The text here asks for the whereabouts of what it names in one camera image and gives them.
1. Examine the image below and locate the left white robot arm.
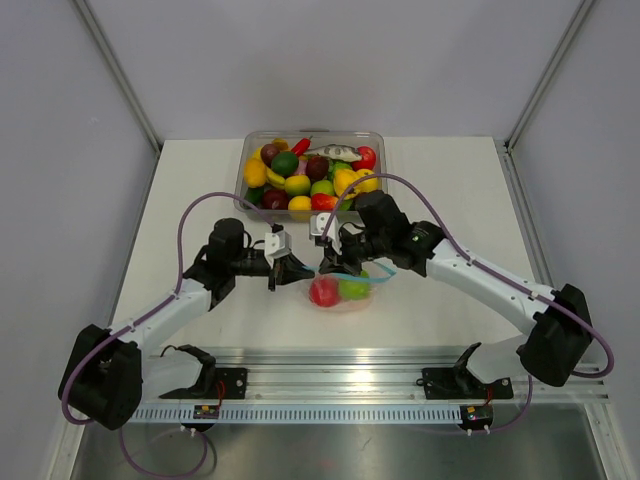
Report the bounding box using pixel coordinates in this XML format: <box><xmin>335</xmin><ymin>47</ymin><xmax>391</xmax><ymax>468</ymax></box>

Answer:
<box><xmin>58</xmin><ymin>218</ymin><xmax>314</xmax><ymax>430</ymax></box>

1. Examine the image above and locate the red tomato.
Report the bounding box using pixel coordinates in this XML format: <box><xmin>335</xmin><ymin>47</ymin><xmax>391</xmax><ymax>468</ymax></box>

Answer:
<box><xmin>351</xmin><ymin>146</ymin><xmax>377</xmax><ymax>171</ymax></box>

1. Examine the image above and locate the green cucumber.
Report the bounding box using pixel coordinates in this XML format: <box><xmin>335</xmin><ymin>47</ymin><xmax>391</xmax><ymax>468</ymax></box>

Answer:
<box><xmin>245</xmin><ymin>186</ymin><xmax>265</xmax><ymax>206</ymax></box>

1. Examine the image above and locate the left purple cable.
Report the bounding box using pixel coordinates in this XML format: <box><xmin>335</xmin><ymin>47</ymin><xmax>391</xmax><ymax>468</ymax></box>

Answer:
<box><xmin>59</xmin><ymin>192</ymin><xmax>281</xmax><ymax>474</ymax></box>

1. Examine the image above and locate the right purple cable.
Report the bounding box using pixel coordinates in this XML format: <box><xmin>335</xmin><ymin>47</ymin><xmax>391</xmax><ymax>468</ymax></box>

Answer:
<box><xmin>319</xmin><ymin>173</ymin><xmax>616</xmax><ymax>435</ymax></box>

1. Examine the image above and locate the aluminium mounting rail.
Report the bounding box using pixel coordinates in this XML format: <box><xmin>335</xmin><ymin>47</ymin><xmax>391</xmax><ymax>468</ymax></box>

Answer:
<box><xmin>67</xmin><ymin>347</ymin><xmax>611</xmax><ymax>404</ymax></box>

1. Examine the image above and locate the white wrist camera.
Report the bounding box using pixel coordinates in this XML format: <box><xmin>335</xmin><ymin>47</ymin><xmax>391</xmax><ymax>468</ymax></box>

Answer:
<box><xmin>264</xmin><ymin>225</ymin><xmax>291</xmax><ymax>261</ymax></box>
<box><xmin>309</xmin><ymin>212</ymin><xmax>341</xmax><ymax>254</ymax></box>

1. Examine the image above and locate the aluminium frame post right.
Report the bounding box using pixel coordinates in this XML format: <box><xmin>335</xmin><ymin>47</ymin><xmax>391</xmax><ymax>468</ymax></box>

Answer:
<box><xmin>504</xmin><ymin>0</ymin><xmax>599</xmax><ymax>155</ymax></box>

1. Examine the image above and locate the yellow bell pepper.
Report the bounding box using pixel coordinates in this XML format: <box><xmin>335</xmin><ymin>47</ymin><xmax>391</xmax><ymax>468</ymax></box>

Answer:
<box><xmin>333</xmin><ymin>168</ymin><xmax>362</xmax><ymax>199</ymax></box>

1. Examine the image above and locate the yellow lemon left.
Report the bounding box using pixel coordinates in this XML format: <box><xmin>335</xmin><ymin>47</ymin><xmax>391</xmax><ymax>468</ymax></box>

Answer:
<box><xmin>243</xmin><ymin>157</ymin><xmax>267</xmax><ymax>188</ymax></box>

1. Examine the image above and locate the dark maroon fruit front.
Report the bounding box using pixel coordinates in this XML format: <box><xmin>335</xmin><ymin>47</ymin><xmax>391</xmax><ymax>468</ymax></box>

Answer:
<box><xmin>261</xmin><ymin>189</ymin><xmax>289</xmax><ymax>210</ymax></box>

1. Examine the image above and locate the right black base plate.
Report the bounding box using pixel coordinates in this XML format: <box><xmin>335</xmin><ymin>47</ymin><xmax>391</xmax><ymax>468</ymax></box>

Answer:
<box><xmin>415</xmin><ymin>367</ymin><xmax>514</xmax><ymax>400</ymax></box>

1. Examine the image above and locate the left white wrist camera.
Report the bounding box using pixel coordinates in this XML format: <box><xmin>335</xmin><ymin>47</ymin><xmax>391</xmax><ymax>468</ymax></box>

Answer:
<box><xmin>264</xmin><ymin>225</ymin><xmax>291</xmax><ymax>261</ymax></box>

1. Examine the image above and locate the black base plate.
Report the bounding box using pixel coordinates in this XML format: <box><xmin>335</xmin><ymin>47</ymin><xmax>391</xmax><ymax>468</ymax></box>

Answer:
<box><xmin>160</xmin><ymin>367</ymin><xmax>248</xmax><ymax>400</ymax></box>
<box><xmin>415</xmin><ymin>367</ymin><xmax>514</xmax><ymax>400</ymax></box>

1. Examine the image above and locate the aluminium frame post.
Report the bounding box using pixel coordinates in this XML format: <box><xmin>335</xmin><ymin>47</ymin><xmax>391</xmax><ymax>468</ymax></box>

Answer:
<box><xmin>504</xmin><ymin>0</ymin><xmax>599</xmax><ymax>155</ymax></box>
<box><xmin>70</xmin><ymin>0</ymin><xmax>163</xmax><ymax>158</ymax></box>

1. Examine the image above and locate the dark purple plum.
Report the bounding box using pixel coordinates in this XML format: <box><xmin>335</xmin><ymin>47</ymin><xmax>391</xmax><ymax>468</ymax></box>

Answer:
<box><xmin>305</xmin><ymin>156</ymin><xmax>329</xmax><ymax>182</ymax></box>

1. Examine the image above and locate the red chili pepper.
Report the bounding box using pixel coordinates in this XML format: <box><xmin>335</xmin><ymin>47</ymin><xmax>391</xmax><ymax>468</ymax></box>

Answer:
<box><xmin>290</xmin><ymin>137</ymin><xmax>311</xmax><ymax>157</ymax></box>

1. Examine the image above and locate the white slotted cable duct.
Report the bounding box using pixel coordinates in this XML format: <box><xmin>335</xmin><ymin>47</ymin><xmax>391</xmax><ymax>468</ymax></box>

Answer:
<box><xmin>128</xmin><ymin>402</ymin><xmax>462</xmax><ymax>425</ymax></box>

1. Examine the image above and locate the aluminium frame post left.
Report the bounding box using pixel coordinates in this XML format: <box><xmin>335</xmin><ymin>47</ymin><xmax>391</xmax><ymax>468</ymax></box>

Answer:
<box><xmin>70</xmin><ymin>0</ymin><xmax>163</xmax><ymax>158</ymax></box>

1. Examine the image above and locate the clear plastic food container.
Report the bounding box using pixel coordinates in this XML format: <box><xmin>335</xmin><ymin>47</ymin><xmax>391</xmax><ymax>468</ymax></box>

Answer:
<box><xmin>235</xmin><ymin>130</ymin><xmax>386</xmax><ymax>222</ymax></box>

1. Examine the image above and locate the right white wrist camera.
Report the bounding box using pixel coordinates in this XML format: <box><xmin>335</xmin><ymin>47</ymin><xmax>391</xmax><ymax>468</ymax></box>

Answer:
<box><xmin>309</xmin><ymin>212</ymin><xmax>341</xmax><ymax>254</ymax></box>

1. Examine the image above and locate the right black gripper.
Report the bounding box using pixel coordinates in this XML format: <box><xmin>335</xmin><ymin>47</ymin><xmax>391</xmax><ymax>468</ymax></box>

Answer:
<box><xmin>321</xmin><ymin>229</ymin><xmax>391</xmax><ymax>277</ymax></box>

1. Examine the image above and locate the red apple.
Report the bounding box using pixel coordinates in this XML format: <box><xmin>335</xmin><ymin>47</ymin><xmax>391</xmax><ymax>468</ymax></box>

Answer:
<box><xmin>308</xmin><ymin>276</ymin><xmax>341</xmax><ymax>308</ymax></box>

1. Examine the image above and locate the purple passion fruit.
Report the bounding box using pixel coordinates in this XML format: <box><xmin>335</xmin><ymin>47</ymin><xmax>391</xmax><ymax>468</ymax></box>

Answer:
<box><xmin>260</xmin><ymin>143</ymin><xmax>280</xmax><ymax>167</ymax></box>

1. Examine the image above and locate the green apple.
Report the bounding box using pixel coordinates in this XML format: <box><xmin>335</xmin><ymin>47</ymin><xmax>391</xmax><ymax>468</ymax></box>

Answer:
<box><xmin>338</xmin><ymin>270</ymin><xmax>371</xmax><ymax>301</ymax></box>

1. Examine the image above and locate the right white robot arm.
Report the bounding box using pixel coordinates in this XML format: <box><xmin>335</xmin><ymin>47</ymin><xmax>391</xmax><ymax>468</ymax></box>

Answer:
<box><xmin>309</xmin><ymin>191</ymin><xmax>593</xmax><ymax>399</ymax></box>

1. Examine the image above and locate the purple cable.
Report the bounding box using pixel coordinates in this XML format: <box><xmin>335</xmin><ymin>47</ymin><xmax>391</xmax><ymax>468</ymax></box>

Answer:
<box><xmin>319</xmin><ymin>173</ymin><xmax>616</xmax><ymax>435</ymax></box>
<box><xmin>59</xmin><ymin>192</ymin><xmax>281</xmax><ymax>474</ymax></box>

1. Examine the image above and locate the yellow orange fruit right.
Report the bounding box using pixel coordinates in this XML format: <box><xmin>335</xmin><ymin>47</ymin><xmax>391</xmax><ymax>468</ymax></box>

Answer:
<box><xmin>355</xmin><ymin>169</ymin><xmax>379</xmax><ymax>194</ymax></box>

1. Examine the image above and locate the dark green avocado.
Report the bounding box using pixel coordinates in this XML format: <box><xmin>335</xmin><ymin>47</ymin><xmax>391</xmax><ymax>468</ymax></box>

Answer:
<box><xmin>270</xmin><ymin>151</ymin><xmax>299</xmax><ymax>177</ymax></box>

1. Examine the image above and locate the red strawberry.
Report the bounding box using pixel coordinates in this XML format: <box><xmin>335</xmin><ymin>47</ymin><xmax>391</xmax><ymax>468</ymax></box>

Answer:
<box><xmin>311</xmin><ymin>193</ymin><xmax>338</xmax><ymax>211</ymax></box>

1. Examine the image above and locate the clear zip top bag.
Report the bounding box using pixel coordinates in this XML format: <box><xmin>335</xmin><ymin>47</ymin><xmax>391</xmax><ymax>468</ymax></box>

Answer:
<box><xmin>297</xmin><ymin>261</ymin><xmax>396</xmax><ymax>314</ymax></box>

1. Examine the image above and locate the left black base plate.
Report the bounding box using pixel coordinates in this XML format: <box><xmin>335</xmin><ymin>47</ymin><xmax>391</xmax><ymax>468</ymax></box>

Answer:
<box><xmin>160</xmin><ymin>367</ymin><xmax>248</xmax><ymax>400</ymax></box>

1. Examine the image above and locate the grey toy fish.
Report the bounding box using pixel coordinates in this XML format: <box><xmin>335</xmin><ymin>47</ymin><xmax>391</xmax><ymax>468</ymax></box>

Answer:
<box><xmin>305</xmin><ymin>144</ymin><xmax>362</xmax><ymax>163</ymax></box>

